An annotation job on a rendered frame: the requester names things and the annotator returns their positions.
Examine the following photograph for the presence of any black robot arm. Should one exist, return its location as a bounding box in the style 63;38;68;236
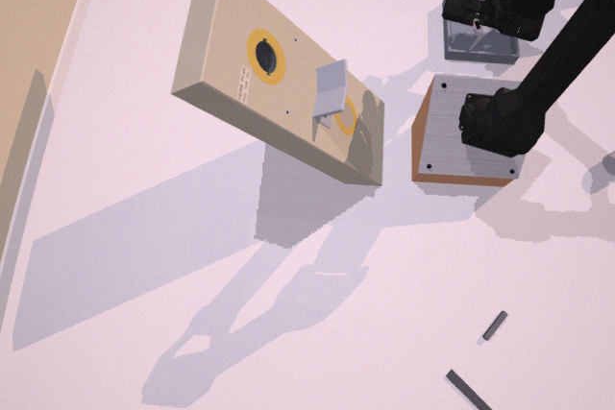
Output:
458;0;615;158

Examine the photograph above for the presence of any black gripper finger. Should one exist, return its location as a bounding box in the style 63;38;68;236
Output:
460;0;479;27
497;29;519;37

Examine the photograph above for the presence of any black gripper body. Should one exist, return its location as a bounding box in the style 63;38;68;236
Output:
442;0;546;42

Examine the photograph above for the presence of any white cylinder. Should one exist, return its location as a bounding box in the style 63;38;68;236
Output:
473;18;493;34

